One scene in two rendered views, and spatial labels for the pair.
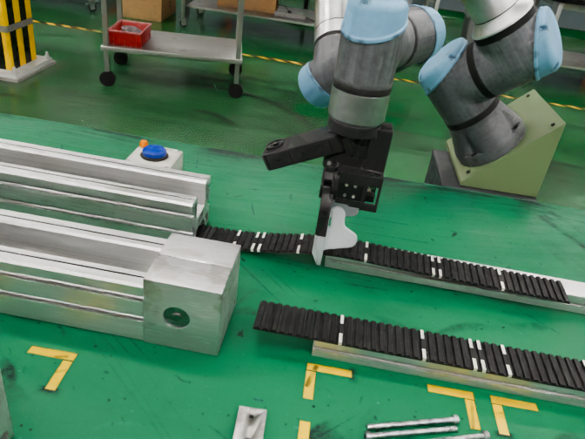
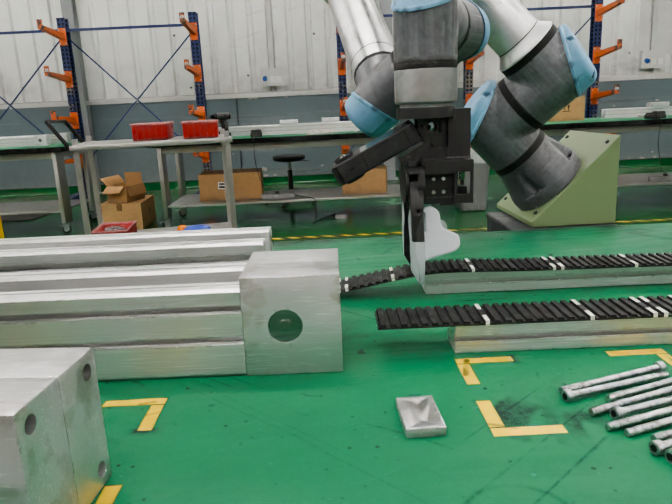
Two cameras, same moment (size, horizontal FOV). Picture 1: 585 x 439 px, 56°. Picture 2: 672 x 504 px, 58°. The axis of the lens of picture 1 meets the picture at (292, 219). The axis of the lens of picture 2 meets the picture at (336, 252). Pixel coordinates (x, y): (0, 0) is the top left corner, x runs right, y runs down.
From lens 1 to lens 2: 0.26 m
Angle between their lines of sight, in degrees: 17
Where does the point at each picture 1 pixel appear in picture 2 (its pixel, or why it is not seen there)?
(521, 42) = (552, 57)
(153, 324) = (257, 344)
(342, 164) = (423, 158)
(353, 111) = (426, 86)
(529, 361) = not seen: outside the picture
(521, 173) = (592, 199)
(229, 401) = (379, 402)
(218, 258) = (318, 257)
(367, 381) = (534, 360)
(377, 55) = (438, 19)
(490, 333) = not seen: hidden behind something
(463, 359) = (636, 310)
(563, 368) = not seen: outside the picture
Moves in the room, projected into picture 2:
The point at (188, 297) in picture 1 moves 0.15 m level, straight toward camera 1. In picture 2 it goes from (297, 290) to (346, 352)
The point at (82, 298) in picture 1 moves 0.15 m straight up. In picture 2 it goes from (163, 328) to (143, 163)
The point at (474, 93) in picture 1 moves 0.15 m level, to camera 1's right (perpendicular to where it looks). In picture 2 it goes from (519, 124) to (599, 120)
